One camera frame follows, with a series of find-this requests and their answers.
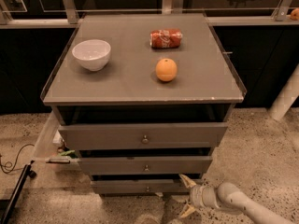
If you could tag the grey bottom drawer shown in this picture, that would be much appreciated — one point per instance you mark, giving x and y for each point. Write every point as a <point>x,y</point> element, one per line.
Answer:
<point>118,187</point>

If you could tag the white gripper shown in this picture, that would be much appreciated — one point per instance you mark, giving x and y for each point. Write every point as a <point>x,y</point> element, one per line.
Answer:
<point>195,195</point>

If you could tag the white ceramic bowl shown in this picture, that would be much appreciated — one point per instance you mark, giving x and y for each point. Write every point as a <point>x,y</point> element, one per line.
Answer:
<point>92,54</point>

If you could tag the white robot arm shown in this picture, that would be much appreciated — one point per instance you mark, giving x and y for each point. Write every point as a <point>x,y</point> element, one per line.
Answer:
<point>227,197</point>

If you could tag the orange fruit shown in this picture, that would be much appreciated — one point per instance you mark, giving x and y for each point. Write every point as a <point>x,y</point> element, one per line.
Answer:
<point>166,70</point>

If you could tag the grey middle drawer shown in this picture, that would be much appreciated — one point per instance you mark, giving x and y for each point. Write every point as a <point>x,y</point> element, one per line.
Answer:
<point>145,165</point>

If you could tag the metal window rail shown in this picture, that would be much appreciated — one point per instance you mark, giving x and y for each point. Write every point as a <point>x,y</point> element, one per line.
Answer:
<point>73,13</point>

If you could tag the white post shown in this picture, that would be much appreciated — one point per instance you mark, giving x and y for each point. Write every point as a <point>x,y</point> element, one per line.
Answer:
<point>286,97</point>

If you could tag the grey drawer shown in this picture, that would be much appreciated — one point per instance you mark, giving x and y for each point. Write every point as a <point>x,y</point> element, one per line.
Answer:
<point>145,165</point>
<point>142,136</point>
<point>118,187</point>

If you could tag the grey drawer cabinet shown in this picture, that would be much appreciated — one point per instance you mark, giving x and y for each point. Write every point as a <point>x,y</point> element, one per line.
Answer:
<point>127,91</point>

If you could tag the small orange on ledge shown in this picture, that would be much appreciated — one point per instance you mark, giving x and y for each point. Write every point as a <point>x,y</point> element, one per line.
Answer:
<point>295,14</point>

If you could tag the grey top drawer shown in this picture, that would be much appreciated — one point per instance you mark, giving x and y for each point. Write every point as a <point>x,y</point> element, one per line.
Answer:
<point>142,136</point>

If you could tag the red soda can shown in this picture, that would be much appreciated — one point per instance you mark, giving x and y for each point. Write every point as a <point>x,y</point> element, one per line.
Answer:
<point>165,38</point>

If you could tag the black stand leg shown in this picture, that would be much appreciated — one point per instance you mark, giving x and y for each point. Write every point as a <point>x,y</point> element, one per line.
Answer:
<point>26,172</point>

